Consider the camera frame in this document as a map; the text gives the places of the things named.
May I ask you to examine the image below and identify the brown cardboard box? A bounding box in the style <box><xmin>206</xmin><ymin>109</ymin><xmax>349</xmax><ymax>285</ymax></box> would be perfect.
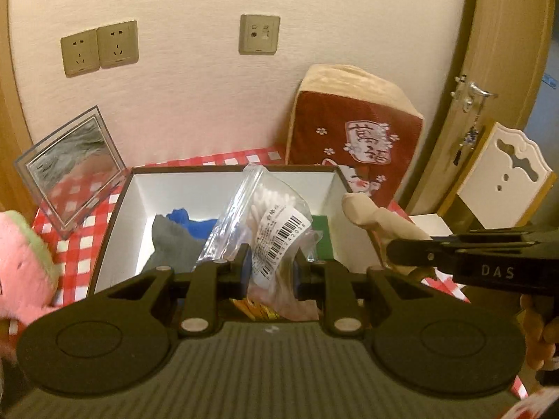
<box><xmin>86</xmin><ymin>163</ymin><xmax>394</xmax><ymax>311</ymax></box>

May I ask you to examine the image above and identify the red embroidered cushion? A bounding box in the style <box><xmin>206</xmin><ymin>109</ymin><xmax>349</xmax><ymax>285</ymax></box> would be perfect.
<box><xmin>286</xmin><ymin>65</ymin><xmax>425</xmax><ymax>210</ymax></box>

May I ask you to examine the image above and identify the pink plush pig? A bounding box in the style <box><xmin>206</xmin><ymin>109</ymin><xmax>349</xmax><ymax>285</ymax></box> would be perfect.
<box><xmin>0</xmin><ymin>209</ymin><xmax>59</xmax><ymax>359</ymax></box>

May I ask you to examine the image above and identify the silver door handle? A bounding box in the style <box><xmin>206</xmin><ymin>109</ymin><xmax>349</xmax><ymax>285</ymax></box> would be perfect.
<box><xmin>452</xmin><ymin>74</ymin><xmax>499</xmax><ymax>112</ymax></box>

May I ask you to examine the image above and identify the red and white packet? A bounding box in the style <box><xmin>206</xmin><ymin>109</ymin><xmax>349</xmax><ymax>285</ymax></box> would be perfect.
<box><xmin>502</xmin><ymin>386</ymin><xmax>559</xmax><ymax>419</ymax></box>

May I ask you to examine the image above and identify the white wooden chair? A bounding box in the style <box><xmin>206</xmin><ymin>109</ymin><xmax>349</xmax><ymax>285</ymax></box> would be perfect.
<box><xmin>408</xmin><ymin>122</ymin><xmax>557</xmax><ymax>236</ymax></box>

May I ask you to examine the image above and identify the fluffy grey cloth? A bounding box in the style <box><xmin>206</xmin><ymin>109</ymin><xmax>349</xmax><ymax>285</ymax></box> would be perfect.
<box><xmin>140</xmin><ymin>215</ymin><xmax>206</xmax><ymax>273</ymax></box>

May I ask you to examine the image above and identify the wooden door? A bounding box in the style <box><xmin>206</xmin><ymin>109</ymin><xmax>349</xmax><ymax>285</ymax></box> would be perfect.
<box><xmin>402</xmin><ymin>0</ymin><xmax>559</xmax><ymax>228</ymax></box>

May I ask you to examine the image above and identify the plastic bag of cotton swabs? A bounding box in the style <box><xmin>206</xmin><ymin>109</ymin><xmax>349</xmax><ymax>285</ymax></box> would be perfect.
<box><xmin>196</xmin><ymin>163</ymin><xmax>321</xmax><ymax>321</ymax></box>

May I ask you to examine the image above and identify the red checkered tablecloth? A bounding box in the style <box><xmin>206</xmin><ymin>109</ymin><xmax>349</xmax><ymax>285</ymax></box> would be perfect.
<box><xmin>0</xmin><ymin>146</ymin><xmax>529</xmax><ymax>402</ymax></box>

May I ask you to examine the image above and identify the beige stocking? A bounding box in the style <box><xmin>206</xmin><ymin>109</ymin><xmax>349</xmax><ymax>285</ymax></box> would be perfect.
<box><xmin>341</xmin><ymin>192</ymin><xmax>437</xmax><ymax>284</ymax></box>

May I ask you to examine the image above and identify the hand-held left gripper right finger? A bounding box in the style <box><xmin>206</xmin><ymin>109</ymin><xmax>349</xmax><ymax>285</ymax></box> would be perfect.
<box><xmin>296</xmin><ymin>250</ymin><xmax>431</xmax><ymax>338</ymax></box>

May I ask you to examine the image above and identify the beige wall data socket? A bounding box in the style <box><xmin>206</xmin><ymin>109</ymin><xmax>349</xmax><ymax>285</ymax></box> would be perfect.
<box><xmin>238</xmin><ymin>13</ymin><xmax>281</xmax><ymax>56</ymax></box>

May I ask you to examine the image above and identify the glass picture frame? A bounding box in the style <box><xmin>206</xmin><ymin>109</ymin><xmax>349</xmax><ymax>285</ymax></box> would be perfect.
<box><xmin>13</xmin><ymin>105</ymin><xmax>127</xmax><ymax>241</ymax></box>

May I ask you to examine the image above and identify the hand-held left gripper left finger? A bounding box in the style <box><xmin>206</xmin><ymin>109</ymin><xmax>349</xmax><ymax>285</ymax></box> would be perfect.
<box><xmin>107</xmin><ymin>244</ymin><xmax>253</xmax><ymax>338</ymax></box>

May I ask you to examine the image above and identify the green and yellow sponge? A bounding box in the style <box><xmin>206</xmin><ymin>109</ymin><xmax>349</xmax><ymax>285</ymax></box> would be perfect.
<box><xmin>311</xmin><ymin>214</ymin><xmax>335</xmax><ymax>263</ymax></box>

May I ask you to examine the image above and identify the person's right hand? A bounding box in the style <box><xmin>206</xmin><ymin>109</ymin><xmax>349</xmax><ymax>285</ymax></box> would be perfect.
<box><xmin>520</xmin><ymin>294</ymin><xmax>559</xmax><ymax>369</ymax></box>

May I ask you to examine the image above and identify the blue cloth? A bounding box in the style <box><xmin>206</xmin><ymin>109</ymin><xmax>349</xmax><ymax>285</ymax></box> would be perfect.
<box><xmin>168</xmin><ymin>207</ymin><xmax>223</xmax><ymax>243</ymax></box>

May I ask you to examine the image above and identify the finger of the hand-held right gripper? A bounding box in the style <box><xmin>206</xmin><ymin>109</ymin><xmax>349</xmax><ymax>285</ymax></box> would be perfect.
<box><xmin>386</xmin><ymin>237</ymin><xmax>456</xmax><ymax>268</ymax></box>
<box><xmin>430</xmin><ymin>228</ymin><xmax>539</xmax><ymax>248</ymax></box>

